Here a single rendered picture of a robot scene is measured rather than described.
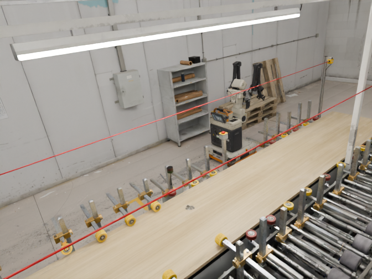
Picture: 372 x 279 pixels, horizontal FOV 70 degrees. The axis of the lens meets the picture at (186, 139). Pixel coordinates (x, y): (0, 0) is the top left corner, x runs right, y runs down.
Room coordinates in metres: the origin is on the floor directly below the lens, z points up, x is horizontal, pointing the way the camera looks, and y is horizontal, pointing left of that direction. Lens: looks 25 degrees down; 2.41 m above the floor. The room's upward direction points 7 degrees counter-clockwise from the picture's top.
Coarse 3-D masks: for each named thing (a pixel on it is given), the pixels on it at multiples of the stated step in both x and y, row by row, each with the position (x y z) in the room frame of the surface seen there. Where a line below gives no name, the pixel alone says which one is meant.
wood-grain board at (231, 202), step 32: (320, 128) 3.13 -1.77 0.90; (256, 160) 2.51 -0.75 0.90; (288, 160) 2.44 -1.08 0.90; (320, 160) 2.37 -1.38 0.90; (192, 192) 2.06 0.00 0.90; (224, 192) 2.01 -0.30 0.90; (256, 192) 1.95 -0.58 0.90; (288, 192) 1.90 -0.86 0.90; (160, 224) 1.68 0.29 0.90; (192, 224) 1.64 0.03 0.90; (224, 224) 1.60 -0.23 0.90; (256, 224) 1.57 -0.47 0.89; (64, 256) 1.46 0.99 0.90; (96, 256) 1.42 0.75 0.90; (128, 256) 1.39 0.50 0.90; (160, 256) 1.36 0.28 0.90; (192, 256) 1.33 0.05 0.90
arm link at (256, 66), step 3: (258, 63) 4.29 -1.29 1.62; (261, 63) 4.28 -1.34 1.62; (255, 66) 4.23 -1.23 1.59; (258, 66) 4.23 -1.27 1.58; (255, 69) 4.22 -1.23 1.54; (255, 72) 4.22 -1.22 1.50; (255, 75) 4.21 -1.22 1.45; (252, 78) 4.24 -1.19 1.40; (255, 78) 4.21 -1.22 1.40; (252, 81) 4.22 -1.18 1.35; (255, 81) 4.21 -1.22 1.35; (252, 84) 4.21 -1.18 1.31; (255, 84) 4.20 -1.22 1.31; (255, 87) 4.18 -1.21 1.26; (255, 90) 4.18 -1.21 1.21
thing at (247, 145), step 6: (210, 144) 4.27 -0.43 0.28; (246, 144) 4.11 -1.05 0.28; (252, 144) 4.10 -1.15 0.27; (210, 150) 4.18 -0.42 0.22; (240, 150) 3.94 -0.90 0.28; (246, 150) 3.97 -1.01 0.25; (252, 150) 4.07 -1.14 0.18; (210, 156) 4.19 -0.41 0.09; (216, 156) 4.05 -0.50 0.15; (228, 156) 3.82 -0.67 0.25; (234, 156) 3.81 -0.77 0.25; (240, 156) 3.89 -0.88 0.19; (246, 156) 3.97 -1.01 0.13; (222, 162) 3.94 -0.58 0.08; (234, 162) 3.81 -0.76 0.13
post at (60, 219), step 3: (60, 216) 1.65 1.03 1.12; (60, 219) 1.63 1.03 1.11; (63, 219) 1.64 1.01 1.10; (60, 222) 1.62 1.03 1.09; (63, 222) 1.63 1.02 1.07; (60, 225) 1.62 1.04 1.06; (63, 225) 1.63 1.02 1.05; (63, 228) 1.63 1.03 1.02; (66, 228) 1.64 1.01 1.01; (63, 231) 1.62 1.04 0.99; (66, 231) 1.63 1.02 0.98; (69, 237) 1.63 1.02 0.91; (66, 240) 1.62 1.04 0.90; (69, 240) 1.63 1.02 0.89; (69, 243) 1.63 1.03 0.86; (72, 246) 1.63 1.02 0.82
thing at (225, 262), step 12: (360, 156) 2.68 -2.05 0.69; (336, 168) 2.34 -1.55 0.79; (312, 192) 2.08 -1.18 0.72; (276, 216) 1.76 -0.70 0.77; (240, 240) 1.50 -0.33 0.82; (228, 252) 1.42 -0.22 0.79; (216, 264) 1.36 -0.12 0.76; (228, 264) 1.42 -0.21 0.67; (192, 276) 1.23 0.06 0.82; (204, 276) 1.29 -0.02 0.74; (216, 276) 1.35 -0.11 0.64
